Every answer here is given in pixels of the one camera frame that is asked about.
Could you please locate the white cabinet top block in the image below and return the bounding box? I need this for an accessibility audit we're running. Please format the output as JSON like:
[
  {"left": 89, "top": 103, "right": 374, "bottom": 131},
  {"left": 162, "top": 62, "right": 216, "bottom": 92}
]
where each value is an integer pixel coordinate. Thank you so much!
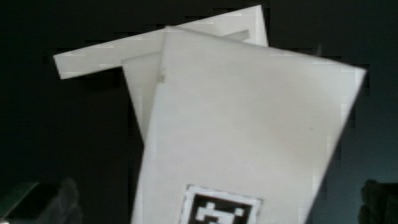
[{"left": 132, "top": 27, "right": 367, "bottom": 224}]

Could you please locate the white workspace border frame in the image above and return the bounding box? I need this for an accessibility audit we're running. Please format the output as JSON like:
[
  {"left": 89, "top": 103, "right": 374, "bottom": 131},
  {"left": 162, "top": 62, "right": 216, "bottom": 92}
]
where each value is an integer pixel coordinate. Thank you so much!
[{"left": 54, "top": 5, "right": 269, "bottom": 79}]

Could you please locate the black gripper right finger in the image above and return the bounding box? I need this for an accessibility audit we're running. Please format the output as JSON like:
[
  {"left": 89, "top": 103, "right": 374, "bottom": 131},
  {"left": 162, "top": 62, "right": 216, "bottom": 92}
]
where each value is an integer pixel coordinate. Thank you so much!
[{"left": 360, "top": 180, "right": 398, "bottom": 224}]

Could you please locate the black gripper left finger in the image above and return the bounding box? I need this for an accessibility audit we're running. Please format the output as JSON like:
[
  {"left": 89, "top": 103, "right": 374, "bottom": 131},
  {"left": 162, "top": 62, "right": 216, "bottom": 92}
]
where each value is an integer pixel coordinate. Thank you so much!
[{"left": 0, "top": 178, "right": 84, "bottom": 224}]

